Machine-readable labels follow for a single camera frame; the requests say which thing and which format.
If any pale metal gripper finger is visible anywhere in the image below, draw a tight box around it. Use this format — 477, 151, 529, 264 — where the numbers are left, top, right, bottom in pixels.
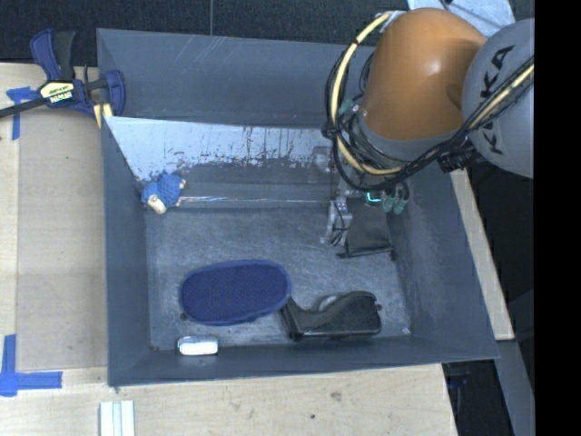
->
311, 145, 340, 185
319, 199, 354, 247

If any grey metal bin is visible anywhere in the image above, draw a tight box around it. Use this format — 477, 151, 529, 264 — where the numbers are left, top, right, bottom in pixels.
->
95, 27, 501, 388

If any blue toy animal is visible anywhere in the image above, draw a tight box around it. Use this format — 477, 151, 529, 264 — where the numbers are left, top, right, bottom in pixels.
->
140, 173, 188, 216

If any small white block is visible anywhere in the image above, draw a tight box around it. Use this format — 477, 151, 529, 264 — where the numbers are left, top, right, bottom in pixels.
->
176, 334, 220, 357

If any black pouch with strap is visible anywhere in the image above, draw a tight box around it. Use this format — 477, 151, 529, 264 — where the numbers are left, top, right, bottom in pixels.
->
278, 290, 384, 342

